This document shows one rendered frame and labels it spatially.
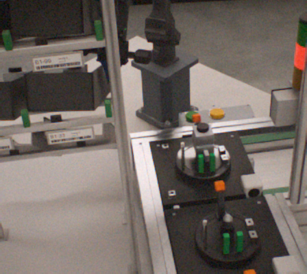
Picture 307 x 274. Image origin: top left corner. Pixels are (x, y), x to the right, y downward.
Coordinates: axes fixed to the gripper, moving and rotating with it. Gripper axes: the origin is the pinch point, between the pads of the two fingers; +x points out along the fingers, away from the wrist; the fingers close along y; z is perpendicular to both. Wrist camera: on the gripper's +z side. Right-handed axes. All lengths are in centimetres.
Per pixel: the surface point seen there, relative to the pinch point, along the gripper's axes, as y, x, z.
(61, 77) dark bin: -3.8, -5.5, 34.6
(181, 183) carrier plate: 20.9, 23.3, 7.4
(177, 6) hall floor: -4, 9, -308
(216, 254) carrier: 30, 29, 30
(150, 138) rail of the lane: 10.7, 18.8, -10.4
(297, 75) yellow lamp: 41.3, -9.4, 20.7
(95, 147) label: 0.5, 14.3, 15.5
